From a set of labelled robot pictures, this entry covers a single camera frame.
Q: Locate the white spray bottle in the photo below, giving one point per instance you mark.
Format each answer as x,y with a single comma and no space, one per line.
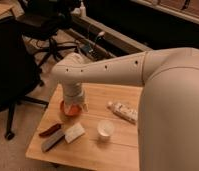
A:
83,9

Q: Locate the red chili pepper toy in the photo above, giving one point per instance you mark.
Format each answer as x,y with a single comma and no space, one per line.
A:
50,130

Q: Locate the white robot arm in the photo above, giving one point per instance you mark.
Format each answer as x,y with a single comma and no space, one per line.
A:
168,113

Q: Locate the white tube package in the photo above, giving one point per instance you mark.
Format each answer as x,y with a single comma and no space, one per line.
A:
123,111

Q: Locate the black office chair far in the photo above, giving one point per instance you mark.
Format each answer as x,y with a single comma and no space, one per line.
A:
41,20

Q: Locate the white paper cup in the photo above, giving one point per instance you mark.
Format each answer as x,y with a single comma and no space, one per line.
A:
105,129

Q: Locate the power strip with cables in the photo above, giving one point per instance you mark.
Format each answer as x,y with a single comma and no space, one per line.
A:
91,50

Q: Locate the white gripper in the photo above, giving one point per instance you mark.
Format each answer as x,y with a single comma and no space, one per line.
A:
74,94

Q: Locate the white sponge block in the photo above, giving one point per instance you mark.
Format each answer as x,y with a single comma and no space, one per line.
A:
74,132

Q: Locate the black office chair near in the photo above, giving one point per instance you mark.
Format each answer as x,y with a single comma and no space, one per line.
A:
19,73

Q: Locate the black office chair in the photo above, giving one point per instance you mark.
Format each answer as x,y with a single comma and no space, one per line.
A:
19,73
41,20

